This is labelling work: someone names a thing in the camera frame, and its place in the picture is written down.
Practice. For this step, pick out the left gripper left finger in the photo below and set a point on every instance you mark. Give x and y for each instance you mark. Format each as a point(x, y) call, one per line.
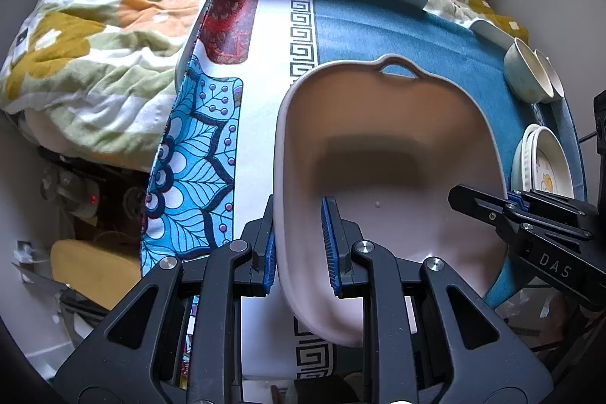
point(176, 336)

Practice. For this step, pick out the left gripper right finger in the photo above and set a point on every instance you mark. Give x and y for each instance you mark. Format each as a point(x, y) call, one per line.
point(428, 336)

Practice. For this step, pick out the duck pattern plate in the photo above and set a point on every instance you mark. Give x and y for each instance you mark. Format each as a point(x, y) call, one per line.
point(550, 170)

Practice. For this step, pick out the cream white bowl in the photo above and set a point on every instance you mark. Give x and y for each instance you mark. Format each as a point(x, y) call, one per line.
point(552, 76)

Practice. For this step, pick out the cream bowl with pattern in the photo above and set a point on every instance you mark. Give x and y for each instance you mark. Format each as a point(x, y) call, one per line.
point(525, 76)

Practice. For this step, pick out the pink square handled bowl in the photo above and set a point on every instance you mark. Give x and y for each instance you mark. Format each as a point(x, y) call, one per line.
point(388, 141)

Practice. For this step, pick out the yellow bear plate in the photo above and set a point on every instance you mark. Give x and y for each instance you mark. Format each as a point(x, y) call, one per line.
point(516, 184)

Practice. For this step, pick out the plain white plate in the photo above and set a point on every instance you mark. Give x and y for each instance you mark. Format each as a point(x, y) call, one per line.
point(525, 157)

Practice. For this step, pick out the floral quilt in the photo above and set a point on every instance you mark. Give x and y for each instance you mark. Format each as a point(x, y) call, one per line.
point(93, 79)

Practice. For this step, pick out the blue patterned tablecloth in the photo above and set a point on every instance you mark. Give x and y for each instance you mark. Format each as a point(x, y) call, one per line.
point(213, 170)

